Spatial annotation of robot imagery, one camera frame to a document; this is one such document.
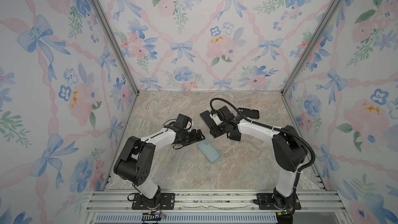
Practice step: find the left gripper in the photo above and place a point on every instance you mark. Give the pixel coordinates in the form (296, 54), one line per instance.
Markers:
(194, 138)

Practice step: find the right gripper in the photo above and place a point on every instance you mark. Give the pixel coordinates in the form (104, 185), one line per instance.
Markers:
(214, 132)

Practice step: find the blue-edged black phone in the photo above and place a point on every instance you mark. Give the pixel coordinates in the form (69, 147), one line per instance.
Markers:
(207, 118)

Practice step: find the light blue phone case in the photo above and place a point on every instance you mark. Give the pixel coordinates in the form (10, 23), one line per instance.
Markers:
(208, 150)

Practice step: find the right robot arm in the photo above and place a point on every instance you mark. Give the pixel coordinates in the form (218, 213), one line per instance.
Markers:
(289, 151)

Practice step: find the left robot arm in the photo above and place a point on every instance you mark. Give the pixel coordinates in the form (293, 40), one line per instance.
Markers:
(135, 160)

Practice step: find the grey-edged black phone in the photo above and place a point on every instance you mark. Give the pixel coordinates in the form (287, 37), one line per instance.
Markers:
(235, 135)

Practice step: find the black phone case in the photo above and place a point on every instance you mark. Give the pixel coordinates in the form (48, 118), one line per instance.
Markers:
(249, 113)

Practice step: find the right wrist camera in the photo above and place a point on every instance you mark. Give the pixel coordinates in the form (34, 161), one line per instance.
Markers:
(216, 119)

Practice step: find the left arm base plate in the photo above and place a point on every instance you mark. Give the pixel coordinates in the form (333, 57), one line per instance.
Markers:
(161, 201)

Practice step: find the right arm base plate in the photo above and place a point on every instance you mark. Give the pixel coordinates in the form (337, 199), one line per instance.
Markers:
(276, 201)

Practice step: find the aluminium rail frame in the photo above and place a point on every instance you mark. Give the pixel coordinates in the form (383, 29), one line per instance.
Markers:
(216, 206)

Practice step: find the left corner aluminium post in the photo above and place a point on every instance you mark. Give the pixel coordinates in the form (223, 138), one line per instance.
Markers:
(105, 25)

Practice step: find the corner aluminium post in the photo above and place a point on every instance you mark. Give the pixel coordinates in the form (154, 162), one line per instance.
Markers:
(319, 31)
(105, 25)

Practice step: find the right corner aluminium post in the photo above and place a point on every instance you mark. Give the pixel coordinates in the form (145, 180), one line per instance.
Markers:
(319, 31)

